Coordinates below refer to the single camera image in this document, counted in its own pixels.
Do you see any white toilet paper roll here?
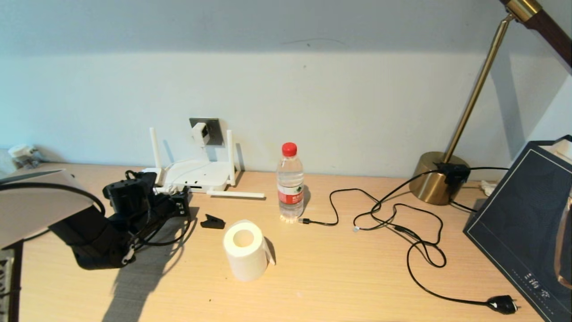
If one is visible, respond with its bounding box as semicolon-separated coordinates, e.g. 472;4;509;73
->
223;220;276;282

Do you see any cream flat panel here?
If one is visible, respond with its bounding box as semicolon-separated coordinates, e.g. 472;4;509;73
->
0;169;95;249

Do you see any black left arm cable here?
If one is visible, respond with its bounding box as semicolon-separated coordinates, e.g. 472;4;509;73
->
124;170;198;247

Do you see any white adapter cord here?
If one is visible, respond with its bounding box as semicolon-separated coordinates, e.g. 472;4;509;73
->
154;148;210;195

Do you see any small black clip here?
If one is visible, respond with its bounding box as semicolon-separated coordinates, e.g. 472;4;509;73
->
200;214;226;229

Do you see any grey wall socket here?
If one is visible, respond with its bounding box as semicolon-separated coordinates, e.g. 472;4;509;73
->
189;118;223;146

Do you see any white router with antennas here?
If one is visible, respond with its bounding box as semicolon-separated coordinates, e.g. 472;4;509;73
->
147;127;265;199

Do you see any thin black connector cable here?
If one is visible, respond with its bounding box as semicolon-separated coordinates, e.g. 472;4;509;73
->
299;188;398;233

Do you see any white power adapter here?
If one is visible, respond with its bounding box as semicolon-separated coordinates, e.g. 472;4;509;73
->
192;122;210;147

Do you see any thick black harness cable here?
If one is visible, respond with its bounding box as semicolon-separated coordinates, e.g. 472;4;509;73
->
0;182;106;216

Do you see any black lamp power cord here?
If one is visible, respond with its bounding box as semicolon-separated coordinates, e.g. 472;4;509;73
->
353;162;521;316

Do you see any grey perforated robot panel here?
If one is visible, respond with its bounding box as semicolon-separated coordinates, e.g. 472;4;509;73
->
0;241;24;322

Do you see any clear red-capped water bottle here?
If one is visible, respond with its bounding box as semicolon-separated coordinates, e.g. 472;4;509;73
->
276;142;305;223

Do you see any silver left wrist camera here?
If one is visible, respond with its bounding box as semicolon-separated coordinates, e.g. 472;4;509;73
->
142;167;165;188

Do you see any brass desk lamp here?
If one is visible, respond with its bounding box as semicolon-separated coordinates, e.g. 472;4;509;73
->
410;0;572;205

